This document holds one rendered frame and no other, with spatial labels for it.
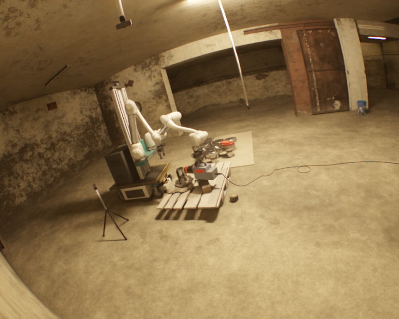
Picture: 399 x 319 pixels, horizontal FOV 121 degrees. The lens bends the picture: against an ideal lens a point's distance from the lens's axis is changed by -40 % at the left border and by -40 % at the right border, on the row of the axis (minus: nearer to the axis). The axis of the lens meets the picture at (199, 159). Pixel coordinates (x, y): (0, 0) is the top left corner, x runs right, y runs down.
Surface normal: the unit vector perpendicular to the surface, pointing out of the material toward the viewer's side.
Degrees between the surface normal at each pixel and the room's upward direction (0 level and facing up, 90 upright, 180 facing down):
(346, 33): 90
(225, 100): 90
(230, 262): 0
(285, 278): 0
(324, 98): 90
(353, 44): 90
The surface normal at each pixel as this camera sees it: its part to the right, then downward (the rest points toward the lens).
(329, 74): -0.26, 0.41
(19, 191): 0.94, -0.12
